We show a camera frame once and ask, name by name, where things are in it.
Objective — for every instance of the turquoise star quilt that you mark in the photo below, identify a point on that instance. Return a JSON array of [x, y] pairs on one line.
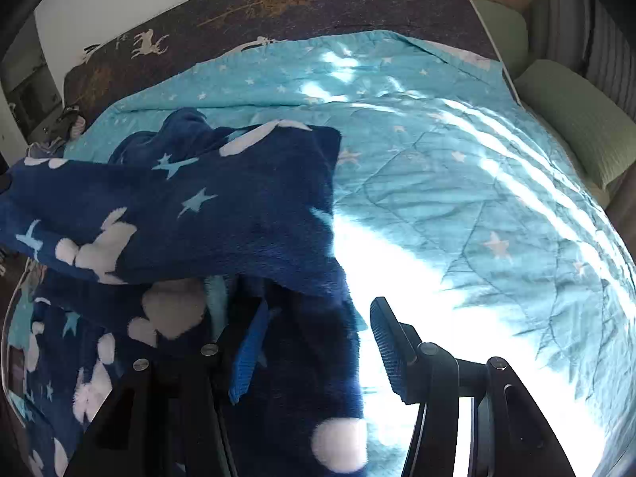
[[453, 203]]

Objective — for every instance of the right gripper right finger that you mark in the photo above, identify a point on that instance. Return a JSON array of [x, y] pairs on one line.
[[509, 434]]

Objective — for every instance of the green pillow near curtain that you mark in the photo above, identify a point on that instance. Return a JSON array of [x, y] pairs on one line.
[[600, 134]]

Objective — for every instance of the grey curtain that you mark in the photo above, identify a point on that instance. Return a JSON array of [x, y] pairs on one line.
[[581, 35]]

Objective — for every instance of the pile of denim clothes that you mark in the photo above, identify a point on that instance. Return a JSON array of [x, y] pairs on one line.
[[67, 127]]

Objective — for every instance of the dark deer pattern bedsheet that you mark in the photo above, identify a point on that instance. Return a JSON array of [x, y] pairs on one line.
[[149, 52]]

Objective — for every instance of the green pillow at headboard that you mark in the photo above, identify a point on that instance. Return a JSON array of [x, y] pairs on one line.
[[509, 31]]

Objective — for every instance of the navy fleece star pajama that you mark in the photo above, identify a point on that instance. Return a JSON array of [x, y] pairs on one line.
[[153, 252]]

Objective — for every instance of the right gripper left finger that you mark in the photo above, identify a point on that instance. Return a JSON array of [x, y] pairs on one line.
[[170, 412]]

